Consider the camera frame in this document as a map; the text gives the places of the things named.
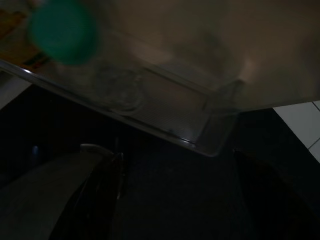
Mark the yellow printed carton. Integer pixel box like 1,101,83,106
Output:
0,7,52,74

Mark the clear fridge door shelf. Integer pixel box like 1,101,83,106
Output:
0,29,242,158

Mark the green capped bottle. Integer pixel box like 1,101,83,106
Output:
28,0,141,116

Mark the dark floor mat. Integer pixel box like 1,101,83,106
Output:
0,83,320,240

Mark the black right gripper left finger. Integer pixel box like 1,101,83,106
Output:
49,151,126,240

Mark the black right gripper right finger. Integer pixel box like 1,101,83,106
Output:
233,147,320,240

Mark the pale grey curved shell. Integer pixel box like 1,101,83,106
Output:
0,143,112,240

